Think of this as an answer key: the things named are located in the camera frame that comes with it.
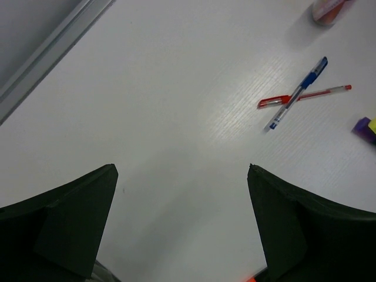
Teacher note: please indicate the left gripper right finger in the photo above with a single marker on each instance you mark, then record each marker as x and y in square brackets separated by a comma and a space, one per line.
[306, 237]

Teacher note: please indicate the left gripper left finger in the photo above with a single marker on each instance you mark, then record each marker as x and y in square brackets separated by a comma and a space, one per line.
[55, 236]

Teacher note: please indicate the orange cap highlighter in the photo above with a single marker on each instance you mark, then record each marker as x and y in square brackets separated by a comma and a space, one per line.
[261, 276]

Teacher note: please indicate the yellow cap highlighter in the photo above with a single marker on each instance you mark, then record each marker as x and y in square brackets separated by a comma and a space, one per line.
[372, 130]

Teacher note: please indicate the blue gel pen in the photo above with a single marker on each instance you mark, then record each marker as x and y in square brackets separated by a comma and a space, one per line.
[307, 81]

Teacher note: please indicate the red gel pen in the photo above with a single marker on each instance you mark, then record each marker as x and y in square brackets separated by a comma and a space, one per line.
[282, 100]

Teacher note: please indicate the aluminium table edge rail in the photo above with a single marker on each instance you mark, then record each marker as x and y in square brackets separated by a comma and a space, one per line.
[49, 53]

